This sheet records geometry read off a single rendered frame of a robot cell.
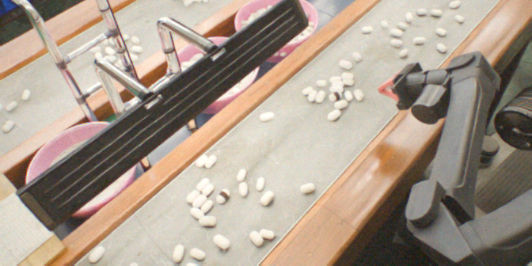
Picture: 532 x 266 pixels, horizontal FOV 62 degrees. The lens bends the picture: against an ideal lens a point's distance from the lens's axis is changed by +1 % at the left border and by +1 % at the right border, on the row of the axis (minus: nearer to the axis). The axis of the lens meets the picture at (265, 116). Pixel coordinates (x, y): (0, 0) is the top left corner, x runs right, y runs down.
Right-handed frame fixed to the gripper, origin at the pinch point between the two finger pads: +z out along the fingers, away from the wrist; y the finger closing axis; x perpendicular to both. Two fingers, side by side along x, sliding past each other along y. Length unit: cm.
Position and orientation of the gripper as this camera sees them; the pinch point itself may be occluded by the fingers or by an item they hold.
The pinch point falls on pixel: (381, 89)
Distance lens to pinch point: 109.9
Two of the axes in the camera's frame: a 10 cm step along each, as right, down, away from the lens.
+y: -6.7, 5.9, -4.6
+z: -5.4, 0.5, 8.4
